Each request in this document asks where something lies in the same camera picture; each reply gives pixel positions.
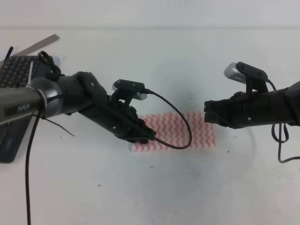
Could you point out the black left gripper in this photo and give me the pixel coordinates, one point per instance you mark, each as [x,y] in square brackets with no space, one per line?
[117,118]

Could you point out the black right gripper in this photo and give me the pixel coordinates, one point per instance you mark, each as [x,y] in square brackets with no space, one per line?
[247,111]

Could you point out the pink white striped towel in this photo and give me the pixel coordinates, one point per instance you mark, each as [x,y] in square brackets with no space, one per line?
[171,129]

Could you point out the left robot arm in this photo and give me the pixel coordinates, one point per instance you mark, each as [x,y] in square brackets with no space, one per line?
[80,93]

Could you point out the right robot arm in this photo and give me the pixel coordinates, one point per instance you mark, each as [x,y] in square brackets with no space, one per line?
[292,97]

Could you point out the grey metal ruler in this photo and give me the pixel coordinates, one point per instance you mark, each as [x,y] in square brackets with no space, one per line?
[33,48]

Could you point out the black keyboard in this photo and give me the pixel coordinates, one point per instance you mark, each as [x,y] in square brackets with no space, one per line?
[16,103]

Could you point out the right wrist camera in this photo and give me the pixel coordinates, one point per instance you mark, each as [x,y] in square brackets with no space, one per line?
[253,78]

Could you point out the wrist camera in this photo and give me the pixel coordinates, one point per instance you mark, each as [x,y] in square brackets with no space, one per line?
[253,78]
[127,90]

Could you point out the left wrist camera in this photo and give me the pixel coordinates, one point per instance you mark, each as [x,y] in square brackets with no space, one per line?
[127,90]

